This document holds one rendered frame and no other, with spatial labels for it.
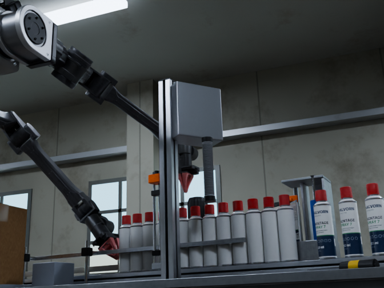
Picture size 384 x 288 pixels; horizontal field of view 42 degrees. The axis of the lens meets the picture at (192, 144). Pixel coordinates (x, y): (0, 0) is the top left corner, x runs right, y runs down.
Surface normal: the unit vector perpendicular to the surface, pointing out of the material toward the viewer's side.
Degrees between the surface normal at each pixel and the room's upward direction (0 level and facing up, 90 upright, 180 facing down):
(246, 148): 90
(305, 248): 90
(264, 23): 180
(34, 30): 90
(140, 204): 90
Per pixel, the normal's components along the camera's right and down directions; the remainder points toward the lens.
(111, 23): 0.04, 0.95
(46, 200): -0.35, -0.27
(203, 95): 0.45, -0.29
